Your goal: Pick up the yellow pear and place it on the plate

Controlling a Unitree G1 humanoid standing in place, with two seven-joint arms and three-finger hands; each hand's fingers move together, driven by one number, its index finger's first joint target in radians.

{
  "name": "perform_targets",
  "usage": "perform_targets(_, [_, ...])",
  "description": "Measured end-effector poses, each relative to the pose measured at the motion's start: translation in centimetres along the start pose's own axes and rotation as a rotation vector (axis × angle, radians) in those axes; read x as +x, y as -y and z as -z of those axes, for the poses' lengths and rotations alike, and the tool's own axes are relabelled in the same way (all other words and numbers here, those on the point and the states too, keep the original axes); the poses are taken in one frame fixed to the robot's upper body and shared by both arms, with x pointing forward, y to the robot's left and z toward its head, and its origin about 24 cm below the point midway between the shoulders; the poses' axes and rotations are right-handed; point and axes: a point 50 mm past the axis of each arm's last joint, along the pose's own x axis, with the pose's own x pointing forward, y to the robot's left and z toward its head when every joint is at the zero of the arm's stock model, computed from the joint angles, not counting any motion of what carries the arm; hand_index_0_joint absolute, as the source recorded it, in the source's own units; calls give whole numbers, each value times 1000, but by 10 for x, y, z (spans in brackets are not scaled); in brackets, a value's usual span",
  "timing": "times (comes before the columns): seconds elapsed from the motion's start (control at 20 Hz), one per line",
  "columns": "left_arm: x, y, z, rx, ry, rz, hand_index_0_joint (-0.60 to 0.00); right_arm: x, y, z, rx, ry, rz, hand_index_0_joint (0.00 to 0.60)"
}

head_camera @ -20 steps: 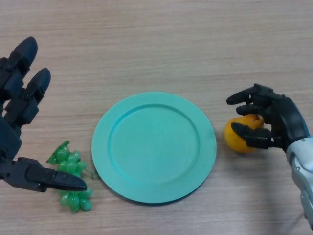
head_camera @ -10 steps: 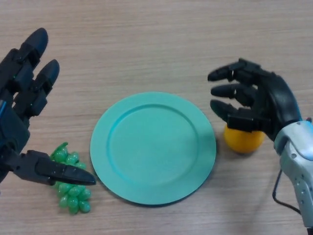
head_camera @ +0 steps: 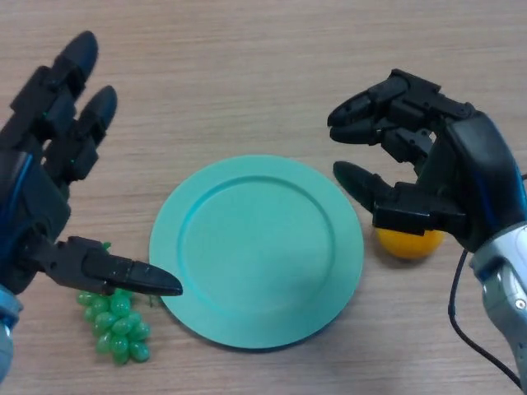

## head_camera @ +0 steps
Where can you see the green grape bunch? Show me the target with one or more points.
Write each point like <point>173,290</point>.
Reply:
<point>117,329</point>

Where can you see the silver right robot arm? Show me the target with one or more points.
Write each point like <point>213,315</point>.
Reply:
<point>506,280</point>

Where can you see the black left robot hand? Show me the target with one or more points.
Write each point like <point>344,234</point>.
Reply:
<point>33,214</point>

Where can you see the yellow pear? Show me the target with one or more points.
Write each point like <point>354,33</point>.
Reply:
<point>407,247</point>

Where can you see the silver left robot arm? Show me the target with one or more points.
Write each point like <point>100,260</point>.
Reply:
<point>6,341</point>

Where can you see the turquoise round plate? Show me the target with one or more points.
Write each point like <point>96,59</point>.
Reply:
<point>257,255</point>

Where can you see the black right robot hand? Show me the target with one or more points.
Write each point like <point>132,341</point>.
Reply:
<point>477,164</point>

